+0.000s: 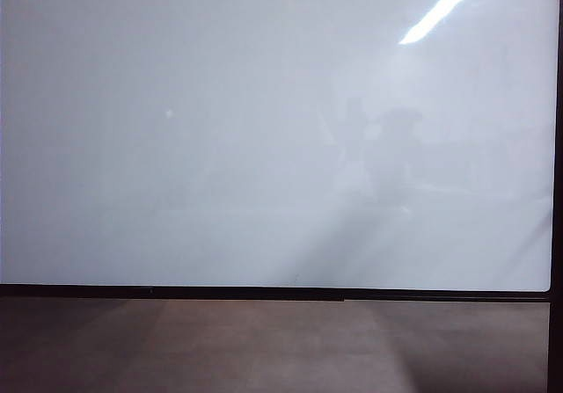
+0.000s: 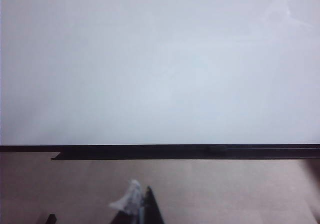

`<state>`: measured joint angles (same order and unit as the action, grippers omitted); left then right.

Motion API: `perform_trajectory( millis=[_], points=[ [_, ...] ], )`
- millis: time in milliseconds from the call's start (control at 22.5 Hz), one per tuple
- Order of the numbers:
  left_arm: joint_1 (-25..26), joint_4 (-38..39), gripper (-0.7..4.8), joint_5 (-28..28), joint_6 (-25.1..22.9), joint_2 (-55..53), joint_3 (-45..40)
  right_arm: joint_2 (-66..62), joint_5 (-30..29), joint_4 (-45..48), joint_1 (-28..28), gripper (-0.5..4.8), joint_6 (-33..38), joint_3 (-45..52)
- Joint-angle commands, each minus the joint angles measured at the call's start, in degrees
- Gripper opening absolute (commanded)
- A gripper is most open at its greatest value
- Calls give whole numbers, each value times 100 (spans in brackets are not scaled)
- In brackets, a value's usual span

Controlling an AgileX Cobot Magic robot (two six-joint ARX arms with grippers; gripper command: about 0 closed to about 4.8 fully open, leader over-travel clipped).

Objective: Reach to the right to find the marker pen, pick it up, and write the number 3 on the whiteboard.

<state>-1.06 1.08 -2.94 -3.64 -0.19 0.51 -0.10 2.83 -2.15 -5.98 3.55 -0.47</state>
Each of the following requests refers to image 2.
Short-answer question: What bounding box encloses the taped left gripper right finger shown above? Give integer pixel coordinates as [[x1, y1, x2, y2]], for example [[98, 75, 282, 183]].
[[109, 179, 166, 224]]

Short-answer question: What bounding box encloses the black whiteboard pen tray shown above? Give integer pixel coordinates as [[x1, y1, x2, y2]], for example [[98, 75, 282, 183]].
[[50, 150, 320, 161]]

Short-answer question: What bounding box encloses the white glossy whiteboard panel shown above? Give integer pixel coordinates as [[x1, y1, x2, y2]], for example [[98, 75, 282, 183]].
[[0, 0, 320, 146]]

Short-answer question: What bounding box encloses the black whiteboard stand frame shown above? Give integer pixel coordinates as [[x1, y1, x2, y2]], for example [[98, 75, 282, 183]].
[[0, 144, 320, 159]]

